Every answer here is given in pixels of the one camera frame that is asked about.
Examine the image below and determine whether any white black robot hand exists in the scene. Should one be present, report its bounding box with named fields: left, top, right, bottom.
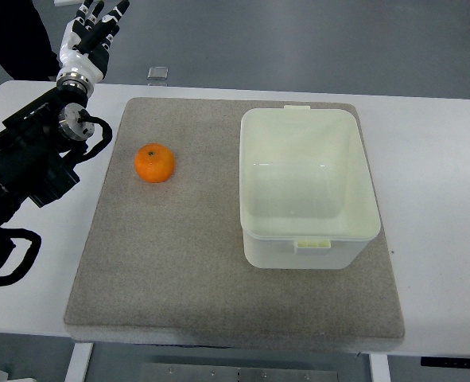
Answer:
left=56, top=1, right=130, bottom=87

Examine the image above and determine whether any orange fruit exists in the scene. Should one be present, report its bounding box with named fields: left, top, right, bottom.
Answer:
left=134, top=143, right=175, bottom=183

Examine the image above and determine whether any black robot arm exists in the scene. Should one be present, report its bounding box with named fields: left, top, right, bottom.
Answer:
left=0, top=72, right=113, bottom=287

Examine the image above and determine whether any white plastic box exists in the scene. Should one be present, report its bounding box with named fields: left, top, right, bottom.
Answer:
left=239, top=103, right=382, bottom=270

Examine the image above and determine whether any small clear floor plate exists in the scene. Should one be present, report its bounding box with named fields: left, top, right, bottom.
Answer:
left=147, top=66, right=168, bottom=81

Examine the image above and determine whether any person in dark trousers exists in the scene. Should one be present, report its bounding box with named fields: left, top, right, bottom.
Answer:
left=0, top=1, right=60, bottom=81

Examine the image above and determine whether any grey felt mat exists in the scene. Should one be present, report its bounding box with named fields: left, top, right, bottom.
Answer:
left=64, top=97, right=405, bottom=351

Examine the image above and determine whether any white table leg left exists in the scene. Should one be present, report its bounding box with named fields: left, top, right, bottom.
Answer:
left=64, top=343, right=94, bottom=382

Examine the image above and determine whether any white table leg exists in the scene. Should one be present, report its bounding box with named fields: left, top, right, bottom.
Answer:
left=369, top=353, right=391, bottom=382
left=64, top=343, right=94, bottom=382

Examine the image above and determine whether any white table leg right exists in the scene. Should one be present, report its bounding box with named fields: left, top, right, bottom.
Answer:
left=369, top=353, right=391, bottom=382

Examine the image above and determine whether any black table control panel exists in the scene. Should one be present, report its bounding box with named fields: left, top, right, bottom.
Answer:
left=420, top=357, right=470, bottom=369

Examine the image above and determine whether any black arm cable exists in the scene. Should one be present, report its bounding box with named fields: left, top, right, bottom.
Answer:
left=0, top=227, right=43, bottom=287

